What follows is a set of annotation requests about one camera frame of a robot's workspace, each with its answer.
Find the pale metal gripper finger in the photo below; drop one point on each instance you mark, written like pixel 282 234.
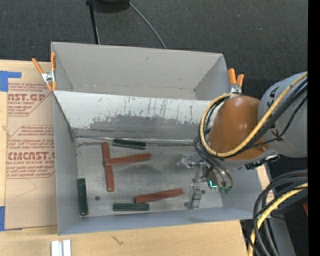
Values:
pixel 186 162
pixel 194 197

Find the red-brown flat block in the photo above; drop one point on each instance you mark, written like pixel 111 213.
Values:
pixel 130 159
pixel 158 195
pixel 109 172

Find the dark green flat block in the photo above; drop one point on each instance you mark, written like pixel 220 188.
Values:
pixel 131 207
pixel 129 144
pixel 82 197

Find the grey metal bin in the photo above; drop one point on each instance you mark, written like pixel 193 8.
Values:
pixel 140 117

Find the brown cardboard board red print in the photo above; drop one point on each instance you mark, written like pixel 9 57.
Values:
pixel 30 150

